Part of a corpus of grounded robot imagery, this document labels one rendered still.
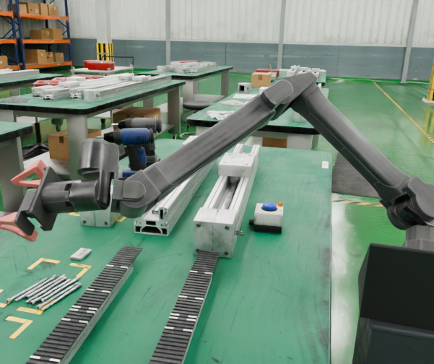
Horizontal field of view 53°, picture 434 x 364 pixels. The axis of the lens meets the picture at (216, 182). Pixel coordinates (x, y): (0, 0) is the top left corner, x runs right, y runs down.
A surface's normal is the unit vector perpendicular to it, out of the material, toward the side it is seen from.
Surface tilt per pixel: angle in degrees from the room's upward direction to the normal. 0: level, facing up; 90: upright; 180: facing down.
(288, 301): 0
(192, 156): 54
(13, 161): 90
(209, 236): 90
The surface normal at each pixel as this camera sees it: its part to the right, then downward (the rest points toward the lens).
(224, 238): -0.17, 0.31
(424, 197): 0.26, -0.36
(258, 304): 0.02, -0.95
